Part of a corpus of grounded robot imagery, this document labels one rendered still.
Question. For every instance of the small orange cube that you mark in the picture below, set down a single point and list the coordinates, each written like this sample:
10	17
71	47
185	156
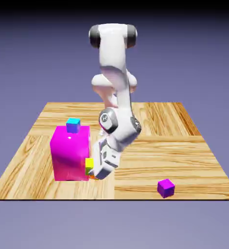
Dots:
92	177

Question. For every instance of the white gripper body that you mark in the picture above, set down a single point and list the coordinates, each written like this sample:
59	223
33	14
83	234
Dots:
104	171

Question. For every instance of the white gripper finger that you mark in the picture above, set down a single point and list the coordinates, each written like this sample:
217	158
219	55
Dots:
91	171

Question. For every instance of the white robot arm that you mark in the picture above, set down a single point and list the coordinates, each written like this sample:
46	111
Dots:
112	58

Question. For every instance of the large magenta box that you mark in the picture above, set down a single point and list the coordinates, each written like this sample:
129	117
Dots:
69	151

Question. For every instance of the small purple cube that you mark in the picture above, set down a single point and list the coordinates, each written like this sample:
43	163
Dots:
165	188

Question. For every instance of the small yellow cube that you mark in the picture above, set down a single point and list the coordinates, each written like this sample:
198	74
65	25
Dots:
89	163

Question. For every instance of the small cyan cube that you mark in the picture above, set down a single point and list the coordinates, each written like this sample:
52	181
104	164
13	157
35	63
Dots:
73	125

